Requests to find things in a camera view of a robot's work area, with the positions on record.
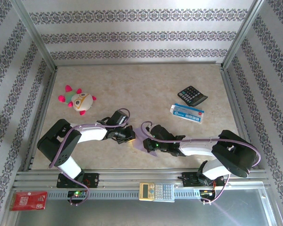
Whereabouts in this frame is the lilac paper sheet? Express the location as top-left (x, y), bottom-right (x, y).
top-left (132, 126), bottom-right (159, 157)

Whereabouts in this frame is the shiny steel sheet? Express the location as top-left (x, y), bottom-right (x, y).
top-left (4, 188), bottom-right (283, 226)

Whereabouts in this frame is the blue white packet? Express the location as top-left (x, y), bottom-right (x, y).
top-left (169, 103), bottom-right (205, 124)

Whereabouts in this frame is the beige scientific calculator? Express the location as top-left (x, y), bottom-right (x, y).
top-left (139, 182), bottom-right (175, 202)

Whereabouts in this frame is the plush toy with pink feet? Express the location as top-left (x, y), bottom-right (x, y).
top-left (58, 85), bottom-right (97, 115)

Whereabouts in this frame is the black desk calculator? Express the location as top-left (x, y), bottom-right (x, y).
top-left (177, 85), bottom-right (208, 107)

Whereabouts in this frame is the red packet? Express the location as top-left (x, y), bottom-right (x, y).
top-left (9, 191), bottom-right (48, 211)

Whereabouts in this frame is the wide aluminium mounting rail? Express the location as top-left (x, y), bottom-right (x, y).
top-left (13, 169), bottom-right (269, 189)

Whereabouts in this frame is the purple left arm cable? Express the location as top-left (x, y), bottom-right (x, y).
top-left (48, 107), bottom-right (131, 207)

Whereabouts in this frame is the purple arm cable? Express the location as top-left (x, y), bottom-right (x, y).
top-left (140, 121), bottom-right (261, 205)
top-left (48, 107), bottom-right (131, 207)

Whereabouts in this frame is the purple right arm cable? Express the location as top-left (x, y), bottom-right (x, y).
top-left (140, 121), bottom-right (261, 205)

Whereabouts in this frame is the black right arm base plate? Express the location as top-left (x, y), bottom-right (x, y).
top-left (181, 171), bottom-right (226, 188)

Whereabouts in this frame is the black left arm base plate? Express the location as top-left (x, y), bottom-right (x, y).
top-left (56, 173), bottom-right (100, 188)

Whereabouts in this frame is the grey slotted cable duct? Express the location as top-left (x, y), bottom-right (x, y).
top-left (47, 189), bottom-right (202, 201)

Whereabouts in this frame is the thin aluminium wall rail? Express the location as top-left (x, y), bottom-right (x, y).
top-left (55, 61), bottom-right (224, 66)

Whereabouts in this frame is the aluminium side rail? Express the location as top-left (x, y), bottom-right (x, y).
top-left (220, 67), bottom-right (259, 170)
top-left (22, 67), bottom-right (58, 172)

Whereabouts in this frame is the aluminium frame post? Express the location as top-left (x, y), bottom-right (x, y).
top-left (220, 0), bottom-right (267, 70)
top-left (10, 0), bottom-right (58, 71)

